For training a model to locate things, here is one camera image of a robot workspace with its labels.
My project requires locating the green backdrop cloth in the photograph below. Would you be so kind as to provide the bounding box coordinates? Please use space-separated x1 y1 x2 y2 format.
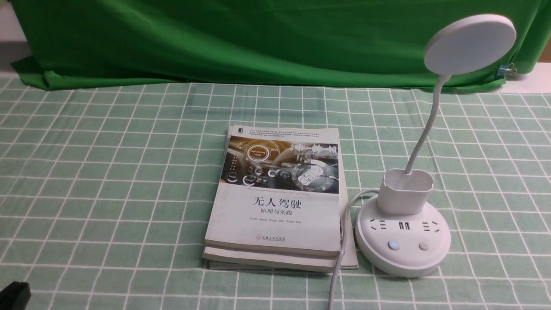
11 0 550 91

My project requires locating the white self-driving textbook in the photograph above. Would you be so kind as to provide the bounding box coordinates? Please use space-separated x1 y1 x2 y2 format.
204 126 342 258

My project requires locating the blue binder clip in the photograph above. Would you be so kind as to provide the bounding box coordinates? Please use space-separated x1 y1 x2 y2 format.
495 63 517 79

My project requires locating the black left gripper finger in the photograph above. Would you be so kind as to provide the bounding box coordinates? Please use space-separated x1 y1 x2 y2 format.
0 281 31 310

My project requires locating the white desk lamp with sockets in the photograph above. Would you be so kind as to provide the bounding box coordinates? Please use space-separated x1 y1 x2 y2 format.
355 14 517 277

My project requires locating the white lamp power cable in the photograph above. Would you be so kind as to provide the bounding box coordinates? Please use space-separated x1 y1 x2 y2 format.
328 188 380 310

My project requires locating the thin booklet at bottom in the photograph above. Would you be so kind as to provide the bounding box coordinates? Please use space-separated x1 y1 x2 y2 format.
202 185 359 273

